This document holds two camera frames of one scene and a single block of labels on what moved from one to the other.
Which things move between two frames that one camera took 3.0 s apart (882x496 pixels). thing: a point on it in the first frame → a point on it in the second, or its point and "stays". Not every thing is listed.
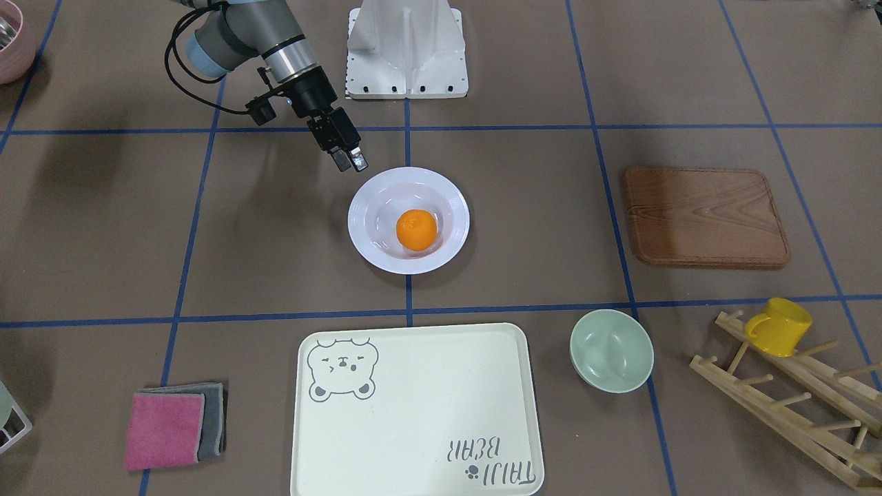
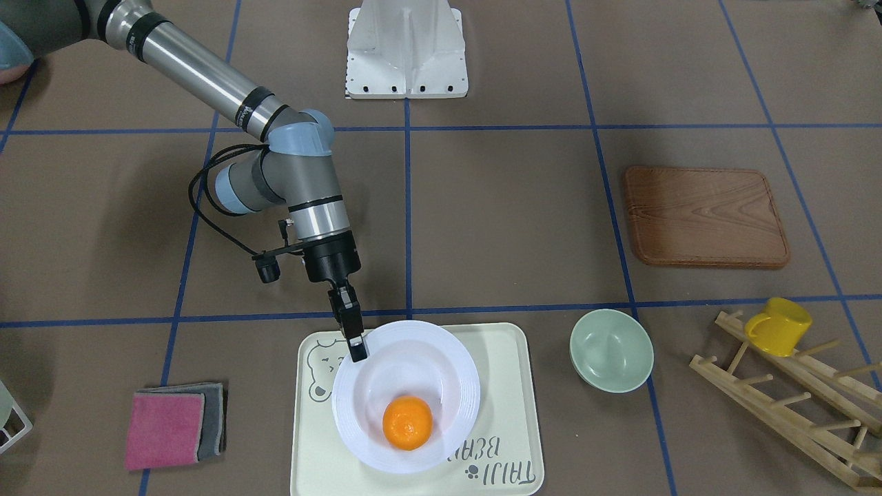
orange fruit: x=416 y=229 → x=408 y=423
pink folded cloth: x=165 y=430 stays
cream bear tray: x=436 y=410 stays
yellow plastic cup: x=778 y=330 stays
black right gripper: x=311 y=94 → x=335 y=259
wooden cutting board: x=716 y=218 stays
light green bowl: x=611 y=351 stays
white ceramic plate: x=380 y=201 → x=411 y=358
